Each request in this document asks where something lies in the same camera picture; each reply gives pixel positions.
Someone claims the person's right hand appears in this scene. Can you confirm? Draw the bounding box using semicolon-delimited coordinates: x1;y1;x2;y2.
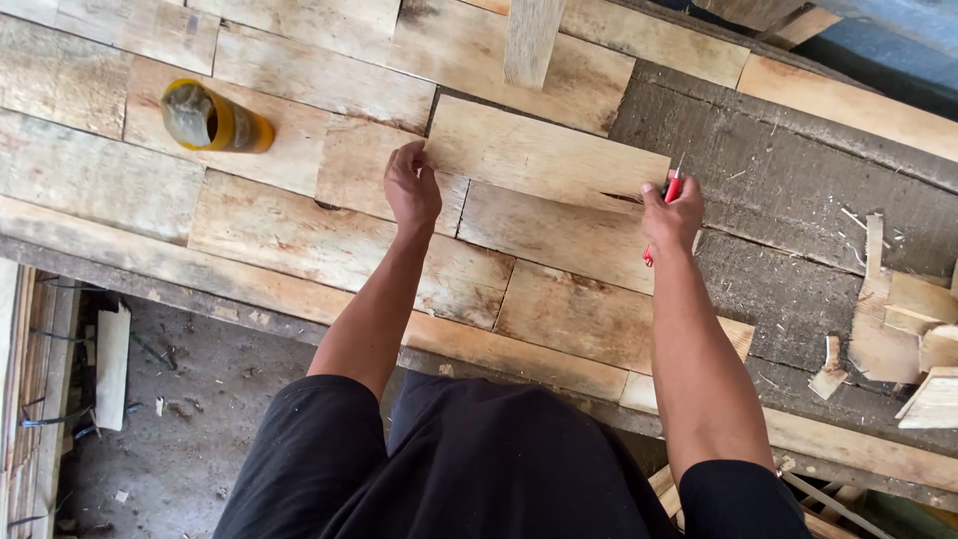
641;170;706;261

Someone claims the person's left hand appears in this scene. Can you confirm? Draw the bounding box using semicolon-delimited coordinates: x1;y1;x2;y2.
384;140;444;235

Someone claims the red utility knife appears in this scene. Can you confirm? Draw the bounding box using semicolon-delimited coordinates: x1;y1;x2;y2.
642;152;687;269

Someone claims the rectangular veneer piece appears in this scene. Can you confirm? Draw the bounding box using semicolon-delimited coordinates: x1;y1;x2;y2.
425;93;672;216

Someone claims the layer of wood veneer sheets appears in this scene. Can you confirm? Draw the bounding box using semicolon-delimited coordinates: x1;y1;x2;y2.
0;0;757;414

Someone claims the upright pale wooden slat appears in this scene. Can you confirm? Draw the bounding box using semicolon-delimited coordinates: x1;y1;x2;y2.
503;0;567;92

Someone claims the long pale wooden plank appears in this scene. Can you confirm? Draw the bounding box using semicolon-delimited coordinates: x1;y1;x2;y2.
736;54;958;164

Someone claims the yellow glue bottle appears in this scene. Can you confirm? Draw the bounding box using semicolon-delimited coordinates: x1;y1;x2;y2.
160;78;276;154

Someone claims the pile of wood offcuts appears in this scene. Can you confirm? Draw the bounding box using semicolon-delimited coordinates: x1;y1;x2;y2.
807;213;958;431

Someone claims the blue tarpaulin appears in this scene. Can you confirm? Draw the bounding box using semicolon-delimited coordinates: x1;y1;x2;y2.
792;0;958;121

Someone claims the person's black clothing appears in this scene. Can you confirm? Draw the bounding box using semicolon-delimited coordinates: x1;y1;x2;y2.
213;370;814;539

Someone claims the grey metal rod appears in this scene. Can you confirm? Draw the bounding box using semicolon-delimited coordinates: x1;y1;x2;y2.
777;470;893;539

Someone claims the small white wooden board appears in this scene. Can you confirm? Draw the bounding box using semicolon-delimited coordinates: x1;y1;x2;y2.
93;303;133;433

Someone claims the stack of strapped wooden boards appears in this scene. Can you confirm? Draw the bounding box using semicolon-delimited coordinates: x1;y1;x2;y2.
0;258;82;539

